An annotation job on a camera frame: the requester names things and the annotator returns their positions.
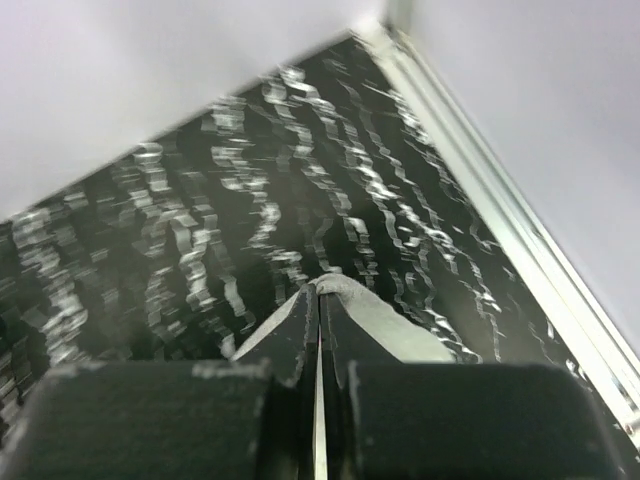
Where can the aluminium frame rail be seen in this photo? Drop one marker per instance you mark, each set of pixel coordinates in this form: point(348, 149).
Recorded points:
point(586, 328)

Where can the grey t shirt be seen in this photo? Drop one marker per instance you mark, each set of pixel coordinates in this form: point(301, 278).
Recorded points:
point(404, 340)

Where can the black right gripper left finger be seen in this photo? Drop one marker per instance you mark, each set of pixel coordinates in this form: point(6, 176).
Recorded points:
point(247, 418)

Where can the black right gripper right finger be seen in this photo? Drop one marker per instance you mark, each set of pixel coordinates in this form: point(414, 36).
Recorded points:
point(386, 419)

